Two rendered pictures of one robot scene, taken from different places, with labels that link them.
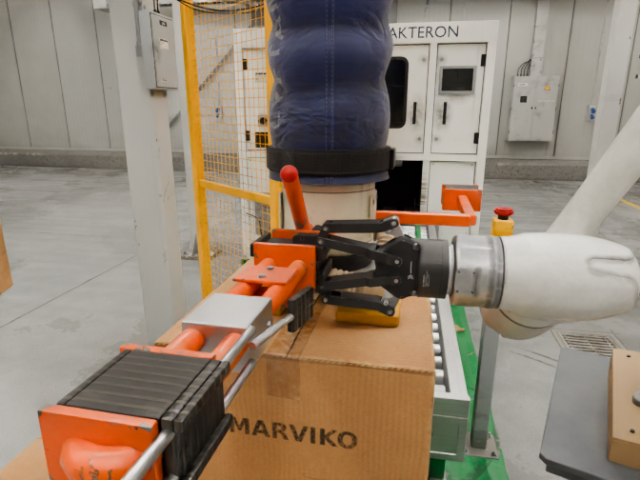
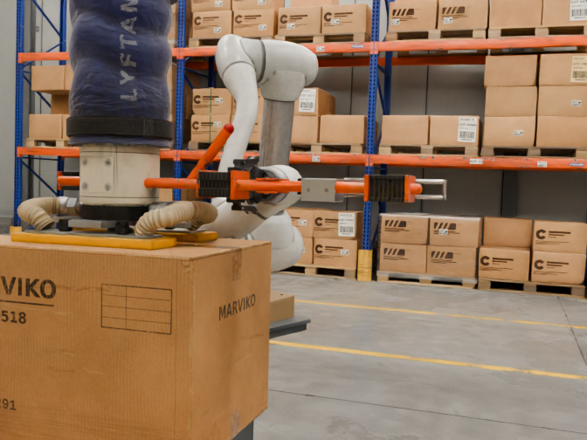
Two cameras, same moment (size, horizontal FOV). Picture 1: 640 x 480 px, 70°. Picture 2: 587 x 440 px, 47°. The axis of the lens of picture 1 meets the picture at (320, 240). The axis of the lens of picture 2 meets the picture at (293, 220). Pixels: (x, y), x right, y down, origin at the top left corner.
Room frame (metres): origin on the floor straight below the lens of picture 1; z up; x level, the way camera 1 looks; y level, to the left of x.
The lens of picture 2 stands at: (0.29, 1.40, 1.21)
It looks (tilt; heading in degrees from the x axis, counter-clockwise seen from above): 3 degrees down; 277
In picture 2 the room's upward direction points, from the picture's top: 2 degrees clockwise
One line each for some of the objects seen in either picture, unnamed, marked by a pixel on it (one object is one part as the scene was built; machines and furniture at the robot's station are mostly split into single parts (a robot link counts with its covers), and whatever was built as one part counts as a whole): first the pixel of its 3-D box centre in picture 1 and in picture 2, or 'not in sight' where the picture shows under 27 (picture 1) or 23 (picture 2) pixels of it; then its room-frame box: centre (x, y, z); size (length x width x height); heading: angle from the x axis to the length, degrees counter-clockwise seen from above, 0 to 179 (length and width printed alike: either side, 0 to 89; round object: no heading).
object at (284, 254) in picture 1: (292, 257); (223, 184); (0.60, 0.04, 1.20); 0.10 x 0.08 x 0.06; 78
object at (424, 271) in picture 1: (410, 267); (256, 185); (0.56, -0.12, 1.20); 0.09 x 0.07 x 0.08; 79
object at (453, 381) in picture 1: (436, 284); not in sight; (2.28, -0.62, 0.50); 2.31 x 0.05 x 0.19; 169
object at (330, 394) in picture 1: (326, 370); (112, 330); (0.85, -0.01, 0.87); 0.60 x 0.40 x 0.40; 168
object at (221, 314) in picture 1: (230, 330); (322, 189); (0.39, 0.08, 1.20); 0.07 x 0.07 x 0.04; 78
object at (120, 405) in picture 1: (139, 411); (390, 188); (0.26, 0.12, 1.20); 0.08 x 0.07 x 0.05; 168
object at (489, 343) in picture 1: (489, 340); not in sight; (1.66, -0.68, 0.50); 0.07 x 0.07 x 1.00; 79
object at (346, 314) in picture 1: (377, 274); (142, 227); (0.82, -0.11, 1.09); 0.34 x 0.10 x 0.05; 168
